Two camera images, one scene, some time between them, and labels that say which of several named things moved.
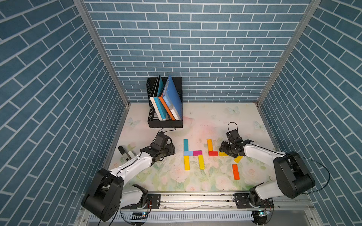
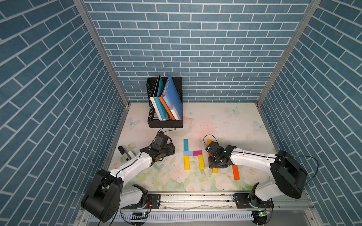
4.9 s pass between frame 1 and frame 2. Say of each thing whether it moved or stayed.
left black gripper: stayed
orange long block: stayed
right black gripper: moved
